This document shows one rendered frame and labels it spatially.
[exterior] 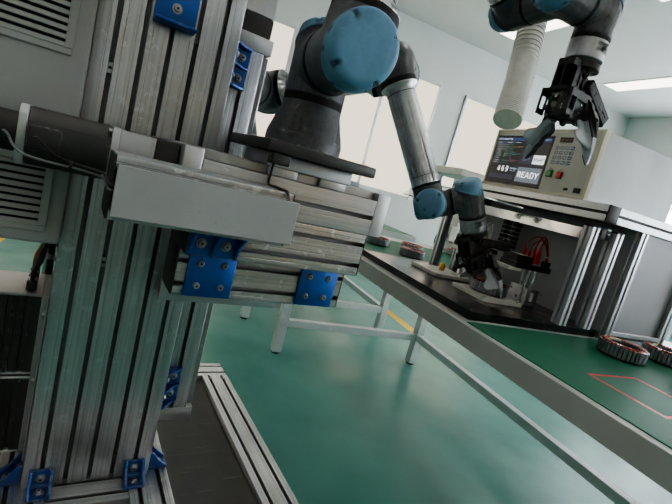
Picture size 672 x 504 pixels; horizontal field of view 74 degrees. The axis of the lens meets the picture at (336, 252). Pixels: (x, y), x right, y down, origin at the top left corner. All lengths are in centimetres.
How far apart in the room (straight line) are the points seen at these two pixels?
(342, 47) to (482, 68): 667
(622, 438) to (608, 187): 84
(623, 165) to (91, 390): 149
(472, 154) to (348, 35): 660
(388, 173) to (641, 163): 514
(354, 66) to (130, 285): 62
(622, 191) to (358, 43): 105
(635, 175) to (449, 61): 560
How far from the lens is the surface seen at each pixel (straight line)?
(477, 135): 732
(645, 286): 160
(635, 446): 86
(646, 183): 166
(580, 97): 106
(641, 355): 133
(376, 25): 75
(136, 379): 110
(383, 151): 646
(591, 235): 136
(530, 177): 161
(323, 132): 85
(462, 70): 715
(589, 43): 109
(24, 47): 91
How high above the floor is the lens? 100
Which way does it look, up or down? 9 degrees down
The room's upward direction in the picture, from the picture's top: 15 degrees clockwise
